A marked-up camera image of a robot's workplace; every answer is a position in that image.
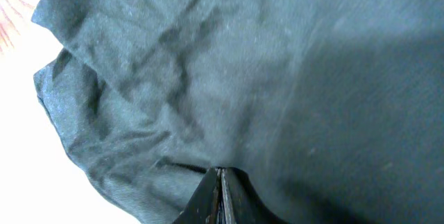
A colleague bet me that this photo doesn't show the black shorts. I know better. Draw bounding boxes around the black shorts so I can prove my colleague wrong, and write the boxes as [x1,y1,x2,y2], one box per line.
[32,0,443,223]

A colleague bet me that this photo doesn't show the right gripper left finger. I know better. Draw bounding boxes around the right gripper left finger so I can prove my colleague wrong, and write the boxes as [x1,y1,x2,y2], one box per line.
[173,168,222,224]

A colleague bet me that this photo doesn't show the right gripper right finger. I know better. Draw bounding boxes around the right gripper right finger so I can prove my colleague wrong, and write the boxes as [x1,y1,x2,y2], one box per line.
[221,168,285,224]

